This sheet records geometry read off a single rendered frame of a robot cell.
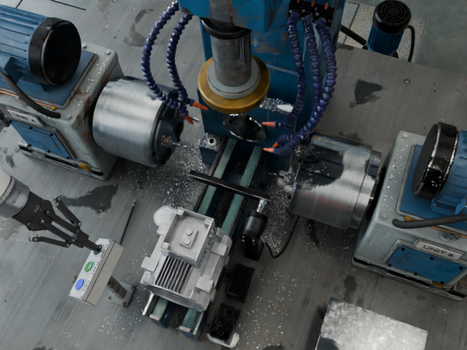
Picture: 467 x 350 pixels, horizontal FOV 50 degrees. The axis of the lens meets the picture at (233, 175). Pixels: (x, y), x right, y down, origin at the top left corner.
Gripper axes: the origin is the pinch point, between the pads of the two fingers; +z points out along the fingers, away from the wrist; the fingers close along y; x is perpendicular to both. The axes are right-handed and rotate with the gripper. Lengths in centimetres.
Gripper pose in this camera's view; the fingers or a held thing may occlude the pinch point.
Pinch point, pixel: (85, 242)
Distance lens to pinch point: 137.6
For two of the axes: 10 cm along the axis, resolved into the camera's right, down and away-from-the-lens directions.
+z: 5.9, 5.4, 6.0
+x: -7.2, 0.3, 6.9
